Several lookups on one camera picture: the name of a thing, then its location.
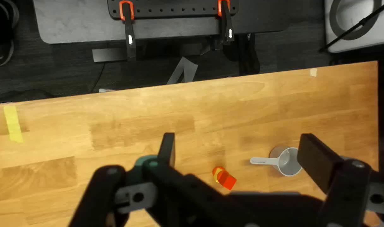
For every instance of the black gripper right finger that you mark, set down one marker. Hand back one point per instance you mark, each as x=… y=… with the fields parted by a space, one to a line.
x=319 y=159

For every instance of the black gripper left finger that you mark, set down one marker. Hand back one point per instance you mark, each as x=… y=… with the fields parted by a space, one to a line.
x=167 y=146

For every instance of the orange block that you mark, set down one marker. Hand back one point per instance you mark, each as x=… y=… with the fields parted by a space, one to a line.
x=229 y=182

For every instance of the gray measuring cup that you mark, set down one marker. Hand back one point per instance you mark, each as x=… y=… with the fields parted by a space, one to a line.
x=287 y=164

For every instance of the small white tape piece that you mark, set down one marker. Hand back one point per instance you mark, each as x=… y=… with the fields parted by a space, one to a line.
x=314 y=72

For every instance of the orange black clamp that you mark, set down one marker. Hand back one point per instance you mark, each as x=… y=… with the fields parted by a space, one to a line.
x=228 y=29
x=129 y=39

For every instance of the white rounded machine housing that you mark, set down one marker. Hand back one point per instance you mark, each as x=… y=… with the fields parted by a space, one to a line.
x=382 y=38

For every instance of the black perforated board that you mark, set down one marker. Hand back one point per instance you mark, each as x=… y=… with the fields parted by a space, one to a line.
x=175 y=8

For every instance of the yellow tape strip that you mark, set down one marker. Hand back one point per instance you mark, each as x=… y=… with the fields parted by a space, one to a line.
x=13 y=124

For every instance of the black round object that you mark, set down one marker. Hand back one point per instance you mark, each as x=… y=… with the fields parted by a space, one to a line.
x=0 y=20

